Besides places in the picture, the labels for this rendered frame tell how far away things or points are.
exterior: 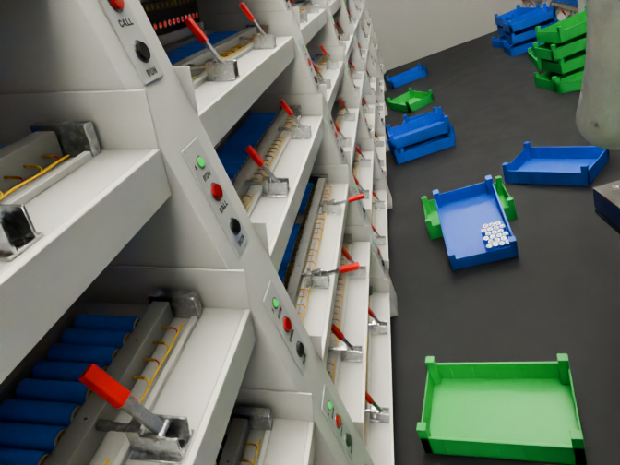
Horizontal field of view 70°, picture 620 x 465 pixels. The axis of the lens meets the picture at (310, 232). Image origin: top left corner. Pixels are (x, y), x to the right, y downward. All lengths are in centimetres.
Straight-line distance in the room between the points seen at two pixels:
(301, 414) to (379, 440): 44
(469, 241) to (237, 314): 118
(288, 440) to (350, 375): 32
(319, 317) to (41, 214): 49
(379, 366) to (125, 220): 86
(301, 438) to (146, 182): 35
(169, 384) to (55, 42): 29
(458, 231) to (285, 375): 115
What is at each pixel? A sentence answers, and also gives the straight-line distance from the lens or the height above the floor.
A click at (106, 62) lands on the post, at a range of 41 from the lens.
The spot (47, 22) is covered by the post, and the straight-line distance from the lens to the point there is 43.
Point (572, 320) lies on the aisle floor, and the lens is 130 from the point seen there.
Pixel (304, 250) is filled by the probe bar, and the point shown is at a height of 51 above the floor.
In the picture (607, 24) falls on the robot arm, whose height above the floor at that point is 72.
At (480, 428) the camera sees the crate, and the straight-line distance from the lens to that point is 110.
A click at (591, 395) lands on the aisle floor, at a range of 115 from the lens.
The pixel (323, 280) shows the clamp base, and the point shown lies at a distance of 77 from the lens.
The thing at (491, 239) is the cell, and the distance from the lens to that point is 148.
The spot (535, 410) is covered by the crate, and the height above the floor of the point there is 0.
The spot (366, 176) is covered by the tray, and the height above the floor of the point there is 29.
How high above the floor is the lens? 90
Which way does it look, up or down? 26 degrees down
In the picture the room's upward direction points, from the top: 24 degrees counter-clockwise
